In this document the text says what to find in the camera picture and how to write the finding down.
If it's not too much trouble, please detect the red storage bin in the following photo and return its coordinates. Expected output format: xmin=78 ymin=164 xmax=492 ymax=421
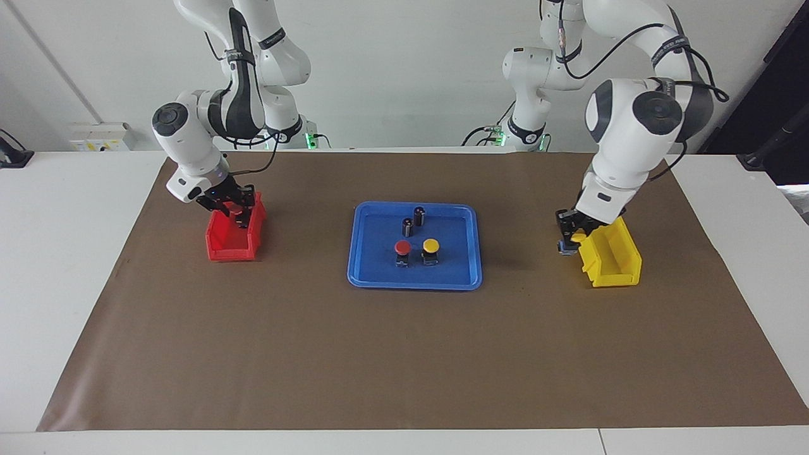
xmin=205 ymin=191 xmax=267 ymax=262

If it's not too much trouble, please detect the yellow storage bin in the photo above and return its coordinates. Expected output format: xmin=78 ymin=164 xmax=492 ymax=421
xmin=571 ymin=215 xmax=643 ymax=288

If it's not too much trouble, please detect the brown table mat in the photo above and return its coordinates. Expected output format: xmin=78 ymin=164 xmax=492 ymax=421
xmin=37 ymin=150 xmax=809 ymax=432

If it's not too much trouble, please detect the blue plastic tray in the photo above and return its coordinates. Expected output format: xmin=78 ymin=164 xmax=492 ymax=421
xmin=346 ymin=202 xmax=484 ymax=291

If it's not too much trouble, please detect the grey metallic object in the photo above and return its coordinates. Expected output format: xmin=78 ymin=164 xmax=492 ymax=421
xmin=779 ymin=183 xmax=809 ymax=226

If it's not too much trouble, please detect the small black desktop device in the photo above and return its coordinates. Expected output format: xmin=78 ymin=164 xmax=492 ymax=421
xmin=0 ymin=129 xmax=34 ymax=169

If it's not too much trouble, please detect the black background equipment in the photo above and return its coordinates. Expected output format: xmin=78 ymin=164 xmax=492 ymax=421
xmin=698 ymin=0 xmax=809 ymax=185

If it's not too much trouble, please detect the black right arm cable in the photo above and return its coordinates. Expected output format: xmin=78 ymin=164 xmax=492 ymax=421
xmin=204 ymin=28 xmax=283 ymax=178

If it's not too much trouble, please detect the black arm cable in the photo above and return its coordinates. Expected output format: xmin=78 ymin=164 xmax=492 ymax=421
xmin=540 ymin=0 xmax=731 ymax=185
xmin=204 ymin=28 xmax=283 ymax=178

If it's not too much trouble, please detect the black left base cable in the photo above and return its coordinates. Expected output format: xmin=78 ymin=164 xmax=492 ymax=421
xmin=461 ymin=100 xmax=516 ymax=148

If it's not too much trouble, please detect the white wall outlet box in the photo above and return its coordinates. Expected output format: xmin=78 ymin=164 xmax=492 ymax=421
xmin=68 ymin=122 xmax=137 ymax=152

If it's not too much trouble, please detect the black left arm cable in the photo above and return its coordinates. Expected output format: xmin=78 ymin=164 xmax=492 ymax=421
xmin=540 ymin=0 xmax=731 ymax=185

